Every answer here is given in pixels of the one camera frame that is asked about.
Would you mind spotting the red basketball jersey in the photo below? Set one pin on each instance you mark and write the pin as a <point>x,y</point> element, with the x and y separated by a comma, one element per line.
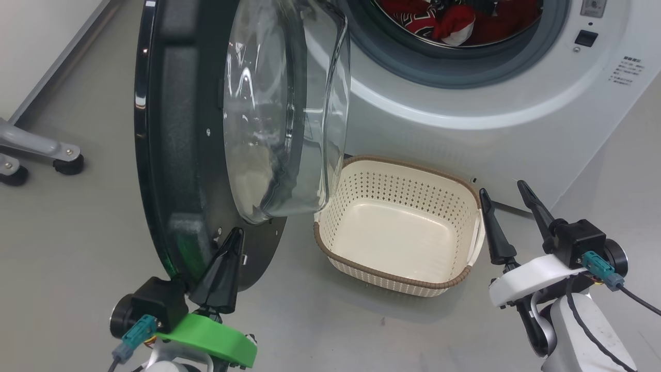
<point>506,26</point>

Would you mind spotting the red basketball shorts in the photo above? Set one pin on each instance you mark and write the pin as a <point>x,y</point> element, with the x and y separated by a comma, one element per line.
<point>454,23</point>

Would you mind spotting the black caster wheel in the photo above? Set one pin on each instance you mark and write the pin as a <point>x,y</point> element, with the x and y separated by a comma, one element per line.
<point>69,166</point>
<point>13,176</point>

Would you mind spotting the cream perforated laundry basket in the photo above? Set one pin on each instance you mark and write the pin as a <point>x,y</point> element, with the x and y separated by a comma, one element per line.
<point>397,232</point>

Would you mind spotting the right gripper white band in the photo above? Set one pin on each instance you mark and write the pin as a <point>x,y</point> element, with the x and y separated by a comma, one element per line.
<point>526,279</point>

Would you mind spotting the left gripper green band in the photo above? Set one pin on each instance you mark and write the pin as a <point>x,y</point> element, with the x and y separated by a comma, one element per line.
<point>217,338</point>

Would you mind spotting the white front-load washing machine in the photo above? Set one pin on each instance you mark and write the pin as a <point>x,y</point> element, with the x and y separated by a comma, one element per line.
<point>465,134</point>

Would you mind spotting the right gripper black motor cylinder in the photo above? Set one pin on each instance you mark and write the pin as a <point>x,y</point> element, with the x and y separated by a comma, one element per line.
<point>617,258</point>

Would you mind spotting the black round washer door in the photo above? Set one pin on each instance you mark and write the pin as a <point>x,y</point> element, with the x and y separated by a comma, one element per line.
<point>175,129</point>

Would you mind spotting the pink grey warning sticker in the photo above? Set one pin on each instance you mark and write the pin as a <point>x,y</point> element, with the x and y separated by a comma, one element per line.
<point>593,7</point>

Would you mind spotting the left gripper black motor cylinder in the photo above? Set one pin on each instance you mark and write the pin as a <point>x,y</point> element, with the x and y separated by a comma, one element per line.
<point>120,318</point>

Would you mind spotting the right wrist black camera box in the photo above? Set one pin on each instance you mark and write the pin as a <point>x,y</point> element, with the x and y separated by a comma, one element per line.
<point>581,240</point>

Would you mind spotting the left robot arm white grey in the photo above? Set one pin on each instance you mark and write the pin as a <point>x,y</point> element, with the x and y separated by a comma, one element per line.
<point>165,364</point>

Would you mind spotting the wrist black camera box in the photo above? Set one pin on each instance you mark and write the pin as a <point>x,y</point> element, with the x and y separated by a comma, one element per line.
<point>581,240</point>
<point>160,305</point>

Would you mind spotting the grey metal stand leg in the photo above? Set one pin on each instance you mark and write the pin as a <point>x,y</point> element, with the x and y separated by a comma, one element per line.
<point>31,144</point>

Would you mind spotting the gripper black motor cylinder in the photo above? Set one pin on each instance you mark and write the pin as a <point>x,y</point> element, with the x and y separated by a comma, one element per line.
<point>120,318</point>
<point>617,258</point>

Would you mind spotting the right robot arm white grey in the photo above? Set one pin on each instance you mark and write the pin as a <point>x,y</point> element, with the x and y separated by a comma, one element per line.
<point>573,341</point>

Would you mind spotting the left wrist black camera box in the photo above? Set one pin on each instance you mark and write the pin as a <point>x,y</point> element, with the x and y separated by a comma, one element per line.
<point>160,305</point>

